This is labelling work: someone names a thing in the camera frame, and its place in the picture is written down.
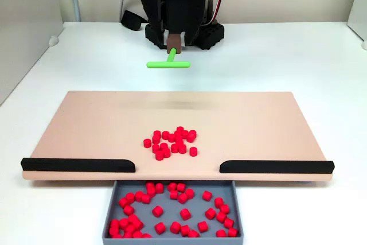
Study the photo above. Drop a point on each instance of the grey rectangular container tray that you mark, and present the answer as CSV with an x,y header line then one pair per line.
x,y
198,207

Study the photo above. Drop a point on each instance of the white round knob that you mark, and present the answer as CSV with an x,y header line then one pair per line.
x,y
53,41
364,45

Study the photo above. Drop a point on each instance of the white side panel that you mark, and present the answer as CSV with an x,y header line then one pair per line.
x,y
359,4
25,27

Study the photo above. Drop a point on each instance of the beige flat board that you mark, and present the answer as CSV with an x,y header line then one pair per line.
x,y
100,127

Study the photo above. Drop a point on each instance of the black edge rail strip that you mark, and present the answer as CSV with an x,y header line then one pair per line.
x,y
77,165
275,167

